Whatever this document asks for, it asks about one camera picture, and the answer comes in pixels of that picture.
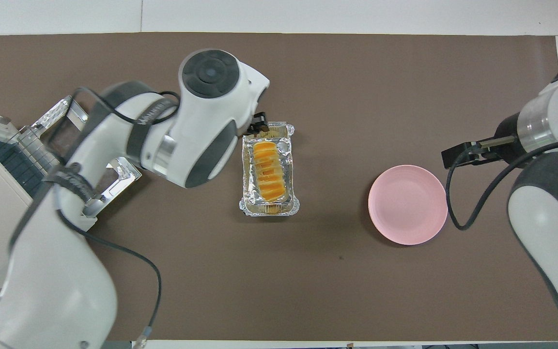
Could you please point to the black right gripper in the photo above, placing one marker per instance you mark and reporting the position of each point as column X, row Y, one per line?
column 510, row 138

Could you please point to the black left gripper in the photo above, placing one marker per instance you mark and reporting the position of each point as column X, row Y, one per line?
column 259, row 118

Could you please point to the aluminium foil tray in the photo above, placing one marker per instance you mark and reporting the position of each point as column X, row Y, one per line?
column 247, row 160

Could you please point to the yellow sliced bread loaf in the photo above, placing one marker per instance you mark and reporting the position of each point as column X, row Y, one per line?
column 269, row 172

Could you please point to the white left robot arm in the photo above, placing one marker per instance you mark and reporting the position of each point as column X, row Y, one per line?
column 56, row 291

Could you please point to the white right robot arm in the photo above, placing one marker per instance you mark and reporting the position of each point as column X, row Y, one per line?
column 550, row 232

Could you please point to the glass oven door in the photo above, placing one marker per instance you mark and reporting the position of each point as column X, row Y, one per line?
column 121, row 179

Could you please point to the pink round plate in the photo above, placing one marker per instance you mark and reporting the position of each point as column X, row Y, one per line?
column 408, row 204

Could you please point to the brown table mat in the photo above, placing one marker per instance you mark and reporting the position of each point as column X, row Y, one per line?
column 337, row 291

